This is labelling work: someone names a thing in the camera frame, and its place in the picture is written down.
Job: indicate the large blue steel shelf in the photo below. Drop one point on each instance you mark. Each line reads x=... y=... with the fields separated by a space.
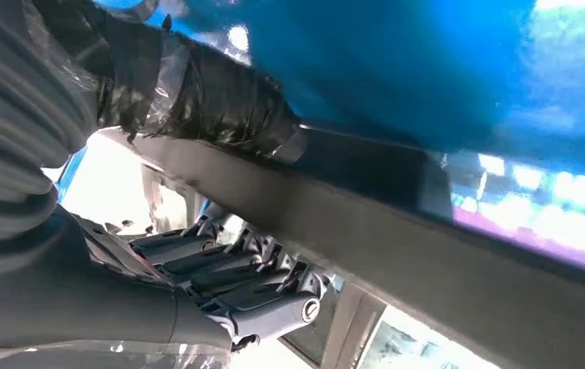
x=399 y=76

